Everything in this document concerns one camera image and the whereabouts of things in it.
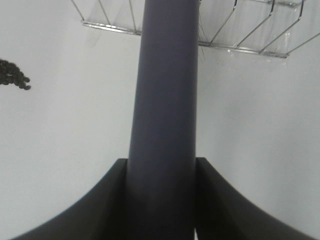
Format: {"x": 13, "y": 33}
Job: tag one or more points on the pile of coffee beans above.
{"x": 10, "y": 73}

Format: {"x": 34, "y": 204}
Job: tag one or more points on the purple brush black bristles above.
{"x": 161, "y": 167}

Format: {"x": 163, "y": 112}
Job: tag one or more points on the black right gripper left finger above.
{"x": 98, "y": 215}

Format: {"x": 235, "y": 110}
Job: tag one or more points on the metal wire dish rack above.
{"x": 273, "y": 28}

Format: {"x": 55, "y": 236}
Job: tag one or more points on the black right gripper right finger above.
{"x": 223, "y": 213}

